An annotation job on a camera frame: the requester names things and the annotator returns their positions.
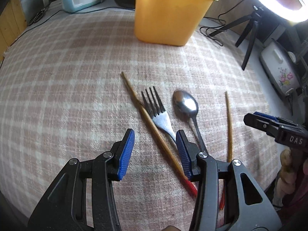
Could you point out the metal spoon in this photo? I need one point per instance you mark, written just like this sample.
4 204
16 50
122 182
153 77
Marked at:
188 107

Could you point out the red tipped wooden chopstick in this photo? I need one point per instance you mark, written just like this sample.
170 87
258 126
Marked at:
159 140

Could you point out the pine wood board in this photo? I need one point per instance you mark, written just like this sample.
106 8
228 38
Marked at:
13 24

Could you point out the black tripod stand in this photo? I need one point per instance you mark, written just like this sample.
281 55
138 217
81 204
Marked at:
254 19

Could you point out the thin wooden chopstick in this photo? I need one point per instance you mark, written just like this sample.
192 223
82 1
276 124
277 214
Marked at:
229 125

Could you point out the black scissors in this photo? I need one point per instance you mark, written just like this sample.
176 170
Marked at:
38 16

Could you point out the metal fork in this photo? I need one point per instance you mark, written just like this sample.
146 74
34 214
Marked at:
157 112

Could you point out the plaid beige table cloth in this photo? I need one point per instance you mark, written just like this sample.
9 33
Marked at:
62 96

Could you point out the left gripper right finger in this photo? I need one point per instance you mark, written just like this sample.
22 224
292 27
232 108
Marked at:
188 152

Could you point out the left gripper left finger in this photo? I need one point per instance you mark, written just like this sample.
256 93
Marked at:
121 155

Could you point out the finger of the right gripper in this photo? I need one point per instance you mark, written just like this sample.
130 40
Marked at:
263 122

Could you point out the yellow plastic utensil bin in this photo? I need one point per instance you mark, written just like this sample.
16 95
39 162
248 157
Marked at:
168 22

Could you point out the white floral rice cooker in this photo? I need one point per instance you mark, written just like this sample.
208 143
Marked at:
279 66

